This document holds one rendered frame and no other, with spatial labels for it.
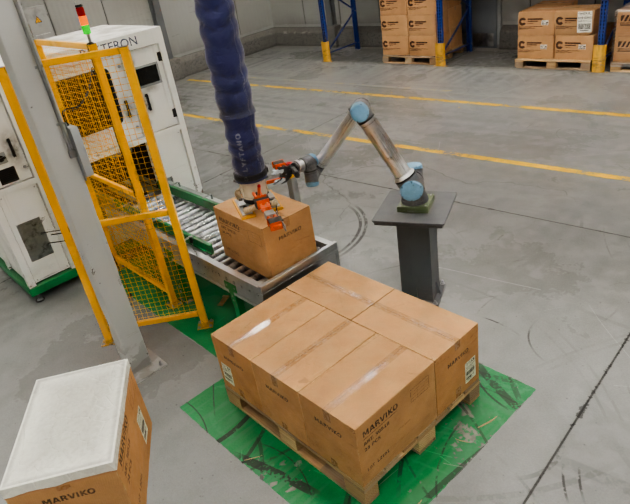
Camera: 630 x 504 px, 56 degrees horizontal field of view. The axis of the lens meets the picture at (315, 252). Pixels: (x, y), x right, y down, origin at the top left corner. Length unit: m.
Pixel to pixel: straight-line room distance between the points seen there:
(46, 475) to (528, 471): 2.27
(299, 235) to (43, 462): 2.18
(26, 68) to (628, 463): 3.74
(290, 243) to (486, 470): 1.81
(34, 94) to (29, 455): 1.96
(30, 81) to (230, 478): 2.42
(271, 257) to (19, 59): 1.81
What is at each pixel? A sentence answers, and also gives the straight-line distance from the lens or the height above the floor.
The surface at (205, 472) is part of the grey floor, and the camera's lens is 3.58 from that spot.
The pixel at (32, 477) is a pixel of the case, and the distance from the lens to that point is 2.46.
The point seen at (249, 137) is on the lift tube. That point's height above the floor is 1.46.
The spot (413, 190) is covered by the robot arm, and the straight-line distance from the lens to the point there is 3.86.
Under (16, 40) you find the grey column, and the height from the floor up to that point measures 2.27.
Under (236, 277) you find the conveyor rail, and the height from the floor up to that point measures 0.59.
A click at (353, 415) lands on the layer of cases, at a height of 0.54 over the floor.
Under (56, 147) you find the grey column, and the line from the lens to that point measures 3.71.
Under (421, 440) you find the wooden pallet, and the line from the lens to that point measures 3.36.
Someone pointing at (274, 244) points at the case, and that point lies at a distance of 3.83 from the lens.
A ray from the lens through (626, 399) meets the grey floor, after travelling 3.84.
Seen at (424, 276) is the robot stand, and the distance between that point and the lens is 4.34.
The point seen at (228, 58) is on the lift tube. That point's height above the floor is 1.96.
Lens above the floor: 2.59
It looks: 29 degrees down
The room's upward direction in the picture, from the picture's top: 10 degrees counter-clockwise
